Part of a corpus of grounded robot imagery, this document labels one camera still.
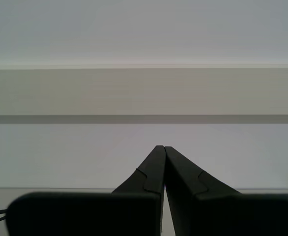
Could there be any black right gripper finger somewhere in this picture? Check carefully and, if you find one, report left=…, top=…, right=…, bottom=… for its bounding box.
left=165, top=146, right=288, bottom=236
left=6, top=145, right=167, bottom=236

